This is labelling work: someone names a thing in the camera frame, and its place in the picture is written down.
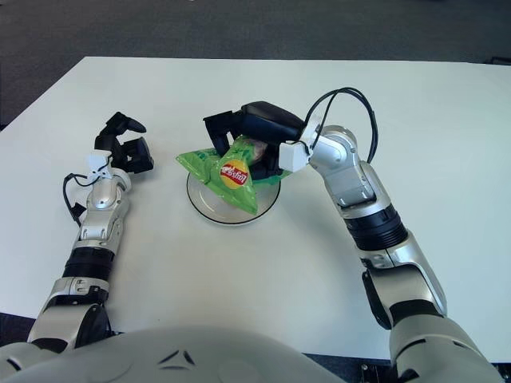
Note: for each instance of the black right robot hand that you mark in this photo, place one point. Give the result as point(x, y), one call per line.
point(267, 121)

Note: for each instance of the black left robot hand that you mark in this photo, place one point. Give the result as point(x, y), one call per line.
point(137, 155)

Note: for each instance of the green chip bag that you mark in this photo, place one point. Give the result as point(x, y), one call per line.
point(235, 193)

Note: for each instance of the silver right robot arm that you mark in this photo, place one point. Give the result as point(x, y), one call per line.
point(355, 179)

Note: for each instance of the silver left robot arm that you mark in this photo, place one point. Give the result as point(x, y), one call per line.
point(100, 223)

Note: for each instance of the white plate with black rim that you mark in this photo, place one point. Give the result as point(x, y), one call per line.
point(207, 199)

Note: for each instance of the grey robot torso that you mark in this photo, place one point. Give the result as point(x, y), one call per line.
point(199, 355)

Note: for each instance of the black bracket under table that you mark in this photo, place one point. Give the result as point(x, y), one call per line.
point(375, 373)

